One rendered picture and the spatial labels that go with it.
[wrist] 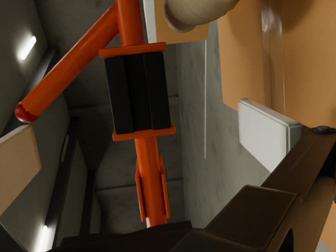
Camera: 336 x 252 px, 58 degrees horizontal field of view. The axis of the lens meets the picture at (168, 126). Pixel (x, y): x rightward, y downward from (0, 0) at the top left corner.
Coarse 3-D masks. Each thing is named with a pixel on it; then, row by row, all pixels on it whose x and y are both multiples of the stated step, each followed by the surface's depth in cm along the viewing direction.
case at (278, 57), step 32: (256, 0) 31; (288, 0) 24; (320, 0) 20; (224, 32) 44; (256, 32) 32; (288, 32) 25; (320, 32) 20; (224, 64) 46; (256, 64) 33; (288, 64) 25; (320, 64) 21; (224, 96) 48; (256, 96) 34; (288, 96) 26; (320, 96) 21
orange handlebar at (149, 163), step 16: (128, 0) 26; (128, 16) 27; (128, 32) 27; (144, 144) 29; (144, 160) 30; (160, 160) 34; (144, 176) 30; (160, 176) 31; (144, 192) 31; (160, 192) 31; (144, 208) 32; (160, 208) 31
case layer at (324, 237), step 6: (330, 210) 95; (330, 216) 95; (330, 222) 96; (324, 228) 100; (330, 228) 96; (324, 234) 100; (330, 234) 97; (324, 240) 101; (330, 240) 97; (330, 246) 97
